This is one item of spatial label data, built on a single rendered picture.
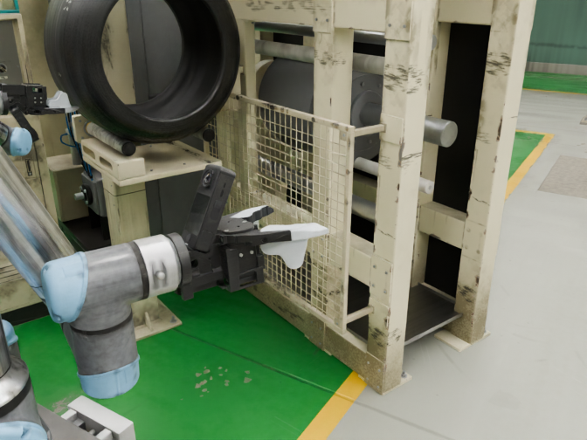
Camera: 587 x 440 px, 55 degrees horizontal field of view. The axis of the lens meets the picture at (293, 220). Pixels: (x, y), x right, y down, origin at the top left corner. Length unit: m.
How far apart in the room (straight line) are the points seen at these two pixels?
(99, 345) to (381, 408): 1.49
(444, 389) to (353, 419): 0.38
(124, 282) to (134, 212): 1.62
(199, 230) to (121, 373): 0.20
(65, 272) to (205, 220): 0.18
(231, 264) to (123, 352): 0.17
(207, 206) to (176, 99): 1.42
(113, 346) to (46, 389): 1.61
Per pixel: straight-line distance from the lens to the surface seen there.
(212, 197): 0.73
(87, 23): 1.71
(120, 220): 2.30
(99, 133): 2.01
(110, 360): 0.74
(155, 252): 0.71
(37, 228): 0.79
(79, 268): 0.69
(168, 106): 2.12
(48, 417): 1.06
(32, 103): 1.78
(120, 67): 2.17
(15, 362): 0.75
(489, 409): 2.18
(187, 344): 2.41
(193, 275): 0.75
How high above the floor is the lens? 1.38
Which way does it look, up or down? 23 degrees down
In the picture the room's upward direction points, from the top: straight up
